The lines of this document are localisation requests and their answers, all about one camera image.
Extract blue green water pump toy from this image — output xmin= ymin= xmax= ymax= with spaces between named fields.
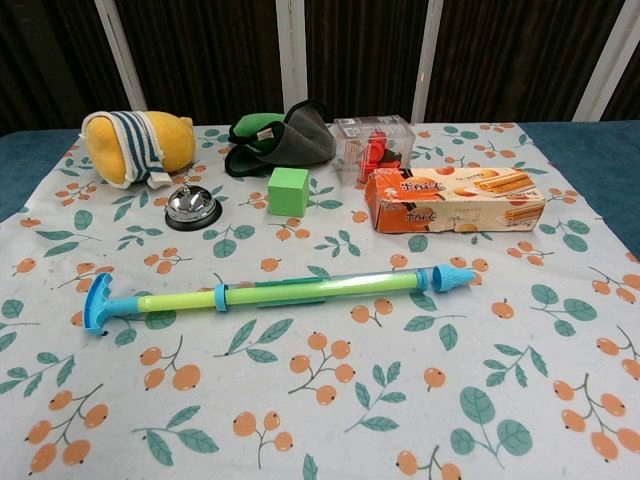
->
xmin=81 ymin=264 xmax=476 ymax=340

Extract green cube block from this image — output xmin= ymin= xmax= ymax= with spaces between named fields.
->
xmin=266 ymin=167 xmax=310 ymax=217

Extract red plastic toy pieces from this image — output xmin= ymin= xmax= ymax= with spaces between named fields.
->
xmin=357 ymin=130 xmax=404 ymax=176

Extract green and grey cloth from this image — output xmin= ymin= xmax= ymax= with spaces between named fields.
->
xmin=223 ymin=99 xmax=337 ymax=179

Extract clear plastic box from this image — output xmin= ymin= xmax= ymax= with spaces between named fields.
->
xmin=332 ymin=114 xmax=417 ymax=187

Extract silver call bell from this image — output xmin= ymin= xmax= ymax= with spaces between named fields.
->
xmin=164 ymin=183 xmax=225 ymax=232

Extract orange biscuit box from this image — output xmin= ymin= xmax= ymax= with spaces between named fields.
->
xmin=363 ymin=166 xmax=547 ymax=235

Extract floral print tablecloth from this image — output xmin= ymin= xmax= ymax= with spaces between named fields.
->
xmin=0 ymin=121 xmax=640 ymax=480

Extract yellow plush toy striped shirt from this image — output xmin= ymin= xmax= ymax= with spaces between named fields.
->
xmin=81 ymin=110 xmax=196 ymax=190

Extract white frame post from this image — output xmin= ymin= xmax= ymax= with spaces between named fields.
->
xmin=276 ymin=0 xmax=307 ymax=117
xmin=582 ymin=0 xmax=640 ymax=124
xmin=409 ymin=0 xmax=442 ymax=124
xmin=94 ymin=0 xmax=147 ymax=111

